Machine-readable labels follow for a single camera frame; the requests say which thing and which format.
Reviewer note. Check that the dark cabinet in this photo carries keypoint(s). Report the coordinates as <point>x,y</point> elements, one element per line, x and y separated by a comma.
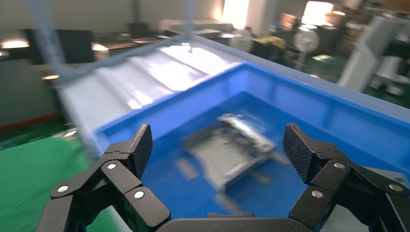
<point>73,44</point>

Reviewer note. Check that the green table cloth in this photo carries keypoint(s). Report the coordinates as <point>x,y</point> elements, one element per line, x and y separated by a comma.
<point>35,179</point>

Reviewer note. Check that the white standing fan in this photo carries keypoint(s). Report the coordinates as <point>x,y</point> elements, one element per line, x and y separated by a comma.
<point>241,40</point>
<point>306,41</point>

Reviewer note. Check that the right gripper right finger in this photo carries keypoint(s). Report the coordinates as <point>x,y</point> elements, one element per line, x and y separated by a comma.
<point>330,176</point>

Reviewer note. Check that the white machine frame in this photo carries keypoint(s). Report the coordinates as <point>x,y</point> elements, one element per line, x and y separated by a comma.
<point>368,51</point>

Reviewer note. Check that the translucent corrugated plastic sheet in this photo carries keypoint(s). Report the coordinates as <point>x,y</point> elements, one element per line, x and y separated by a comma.
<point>134,80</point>

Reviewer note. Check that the flat notched metal plate part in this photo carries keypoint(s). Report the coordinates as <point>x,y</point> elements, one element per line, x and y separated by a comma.
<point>221,157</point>

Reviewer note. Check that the tan tape strip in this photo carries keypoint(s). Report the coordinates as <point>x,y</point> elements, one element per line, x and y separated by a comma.
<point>227,205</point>
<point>280,157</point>
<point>187,168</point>

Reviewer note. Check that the blue plastic bin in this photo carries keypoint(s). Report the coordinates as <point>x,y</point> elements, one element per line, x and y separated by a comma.
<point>320,109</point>

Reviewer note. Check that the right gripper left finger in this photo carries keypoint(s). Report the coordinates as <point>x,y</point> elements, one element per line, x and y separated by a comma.
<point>121,179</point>

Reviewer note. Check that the grey slotted metal rack frame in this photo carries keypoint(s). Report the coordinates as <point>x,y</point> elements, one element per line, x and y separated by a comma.
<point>320,83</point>

